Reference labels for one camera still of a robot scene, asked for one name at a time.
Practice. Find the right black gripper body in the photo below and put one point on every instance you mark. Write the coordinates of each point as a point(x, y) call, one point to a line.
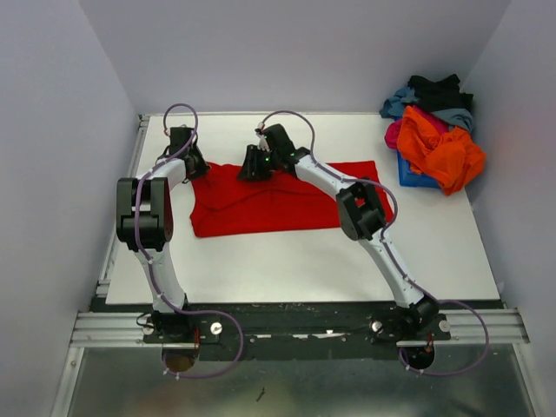
point(263, 163)

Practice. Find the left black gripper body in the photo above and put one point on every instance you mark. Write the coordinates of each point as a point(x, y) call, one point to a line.
point(199, 167)

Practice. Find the red t shirt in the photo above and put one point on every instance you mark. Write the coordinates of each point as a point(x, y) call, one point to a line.
point(225, 205)

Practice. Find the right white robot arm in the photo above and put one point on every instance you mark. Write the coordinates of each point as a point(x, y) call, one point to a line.
point(362, 219)

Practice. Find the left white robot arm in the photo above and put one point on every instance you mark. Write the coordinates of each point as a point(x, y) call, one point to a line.
point(145, 224)

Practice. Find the pink t shirt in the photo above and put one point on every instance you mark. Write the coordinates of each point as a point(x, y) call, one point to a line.
point(393, 129)

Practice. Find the blue plastic bin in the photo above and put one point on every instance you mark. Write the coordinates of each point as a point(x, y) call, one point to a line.
point(408, 178)

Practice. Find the orange t shirt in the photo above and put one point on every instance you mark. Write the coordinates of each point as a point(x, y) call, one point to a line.
point(451, 158)

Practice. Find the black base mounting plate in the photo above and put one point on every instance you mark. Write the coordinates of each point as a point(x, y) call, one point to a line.
point(294, 331)

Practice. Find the black t shirt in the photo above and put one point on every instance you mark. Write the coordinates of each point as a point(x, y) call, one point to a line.
point(441, 95)

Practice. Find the blue grey t shirt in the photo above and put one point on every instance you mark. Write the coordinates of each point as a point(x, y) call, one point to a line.
point(395, 105)

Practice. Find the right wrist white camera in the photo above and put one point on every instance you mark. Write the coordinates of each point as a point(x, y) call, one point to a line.
point(262, 144)

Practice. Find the left aluminium side rail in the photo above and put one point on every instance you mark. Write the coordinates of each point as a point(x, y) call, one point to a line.
point(103, 282)

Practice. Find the aluminium frame rail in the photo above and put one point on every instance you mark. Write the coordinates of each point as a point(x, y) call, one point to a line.
point(120, 330)

